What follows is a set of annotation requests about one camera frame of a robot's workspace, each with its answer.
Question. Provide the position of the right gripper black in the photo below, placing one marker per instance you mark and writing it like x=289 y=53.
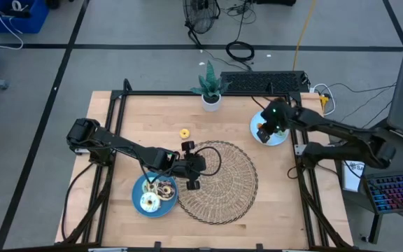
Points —
x=276 y=117

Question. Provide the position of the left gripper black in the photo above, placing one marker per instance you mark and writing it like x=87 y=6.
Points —
x=191 y=166

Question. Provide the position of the small yellow frosted donut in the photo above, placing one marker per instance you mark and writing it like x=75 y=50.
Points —
x=184 y=133

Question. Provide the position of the large chocolate frosted donut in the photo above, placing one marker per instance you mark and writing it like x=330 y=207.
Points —
x=166 y=190

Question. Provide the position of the large white blue donut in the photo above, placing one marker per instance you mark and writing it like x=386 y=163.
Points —
x=149 y=202

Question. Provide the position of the dark blue plate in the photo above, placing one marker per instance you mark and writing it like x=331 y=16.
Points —
x=138 y=196

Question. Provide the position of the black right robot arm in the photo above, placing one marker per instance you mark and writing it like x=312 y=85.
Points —
x=345 y=129

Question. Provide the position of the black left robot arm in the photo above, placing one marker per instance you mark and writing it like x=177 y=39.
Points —
x=124 y=145

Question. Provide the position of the light blue plate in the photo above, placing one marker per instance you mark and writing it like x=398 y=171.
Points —
x=278 y=140

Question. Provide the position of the round woven straw placemat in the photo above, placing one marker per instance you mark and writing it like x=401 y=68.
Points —
x=229 y=189

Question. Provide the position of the black keyboard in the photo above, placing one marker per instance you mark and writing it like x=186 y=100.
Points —
x=264 y=82

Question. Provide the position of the snake plant in white pot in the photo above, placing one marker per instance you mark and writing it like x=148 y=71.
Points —
x=211 y=94

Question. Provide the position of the white printed paper sheet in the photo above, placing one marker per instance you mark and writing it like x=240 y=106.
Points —
x=350 y=175

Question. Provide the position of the black floor fan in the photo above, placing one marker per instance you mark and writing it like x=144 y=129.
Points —
x=201 y=15

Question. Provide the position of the rainbow backlit keyboard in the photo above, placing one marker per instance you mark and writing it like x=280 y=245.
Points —
x=397 y=190

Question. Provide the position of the blue storage bin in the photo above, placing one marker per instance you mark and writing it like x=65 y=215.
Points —
x=30 y=21

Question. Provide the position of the black aluminium table frame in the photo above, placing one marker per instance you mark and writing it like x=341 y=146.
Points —
x=152 y=93

